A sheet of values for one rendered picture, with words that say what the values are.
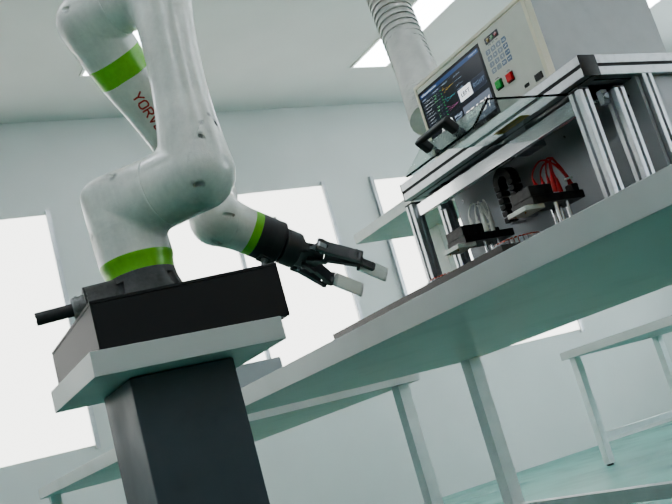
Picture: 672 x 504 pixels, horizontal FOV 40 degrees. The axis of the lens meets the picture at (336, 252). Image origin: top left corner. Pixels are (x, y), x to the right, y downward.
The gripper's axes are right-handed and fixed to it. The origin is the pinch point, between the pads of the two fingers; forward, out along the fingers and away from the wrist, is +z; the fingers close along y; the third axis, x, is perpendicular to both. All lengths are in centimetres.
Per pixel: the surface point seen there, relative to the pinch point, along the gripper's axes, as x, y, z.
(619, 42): 60, 36, 34
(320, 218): 271, -442, 152
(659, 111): 36, 47, 36
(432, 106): 52, -2, 10
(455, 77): 54, 9, 9
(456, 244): 17.1, 0.1, 20.7
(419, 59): 140, -86, 44
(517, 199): 18.2, 23.6, 19.9
